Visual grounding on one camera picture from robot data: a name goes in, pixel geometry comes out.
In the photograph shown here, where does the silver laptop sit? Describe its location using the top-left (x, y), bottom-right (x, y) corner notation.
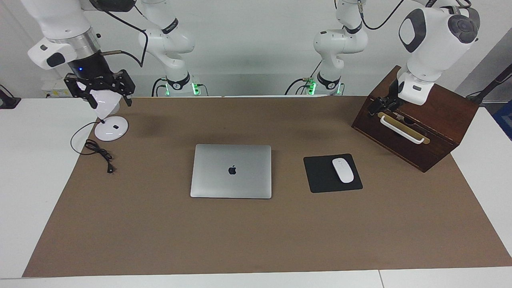
top-left (190, 144), bottom-right (272, 200)

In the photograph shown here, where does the white power strip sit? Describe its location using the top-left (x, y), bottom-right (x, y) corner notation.
top-left (41, 77), bottom-right (78, 98)

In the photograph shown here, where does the white desk lamp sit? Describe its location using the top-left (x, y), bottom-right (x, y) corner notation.
top-left (74, 81), bottom-right (129, 142)

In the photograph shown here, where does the dark brown wooden box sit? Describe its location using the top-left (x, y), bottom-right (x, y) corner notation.
top-left (351, 65), bottom-right (480, 173)

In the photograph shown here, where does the white computer mouse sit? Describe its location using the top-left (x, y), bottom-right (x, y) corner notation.
top-left (332, 158), bottom-right (355, 184)

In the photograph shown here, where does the black clamp base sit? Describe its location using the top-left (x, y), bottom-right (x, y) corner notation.
top-left (0, 85), bottom-right (21, 109)

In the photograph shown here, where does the black mouse pad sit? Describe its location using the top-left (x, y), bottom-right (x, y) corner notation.
top-left (303, 154), bottom-right (363, 194)

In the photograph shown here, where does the black stand pole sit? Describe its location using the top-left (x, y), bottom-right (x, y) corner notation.
top-left (466, 63), bottom-right (512, 105)

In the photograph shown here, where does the blue object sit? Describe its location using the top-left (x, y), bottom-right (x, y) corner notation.
top-left (493, 100), bottom-right (512, 140)

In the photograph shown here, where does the brown table mat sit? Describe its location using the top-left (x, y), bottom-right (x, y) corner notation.
top-left (22, 96), bottom-right (512, 278)

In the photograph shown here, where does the white box handle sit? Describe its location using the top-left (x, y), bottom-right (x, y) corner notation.
top-left (379, 115), bottom-right (425, 144)

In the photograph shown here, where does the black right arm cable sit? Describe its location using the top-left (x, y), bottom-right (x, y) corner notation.
top-left (98, 0), bottom-right (149, 68)

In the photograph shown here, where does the black lamp power cable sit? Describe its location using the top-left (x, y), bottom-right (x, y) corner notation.
top-left (70, 121), bottom-right (116, 174)

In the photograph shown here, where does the brass handle plate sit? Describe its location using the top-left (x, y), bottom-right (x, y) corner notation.
top-left (377, 112), bottom-right (431, 145)

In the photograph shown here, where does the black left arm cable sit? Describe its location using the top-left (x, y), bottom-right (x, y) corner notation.
top-left (358, 0), bottom-right (406, 30)

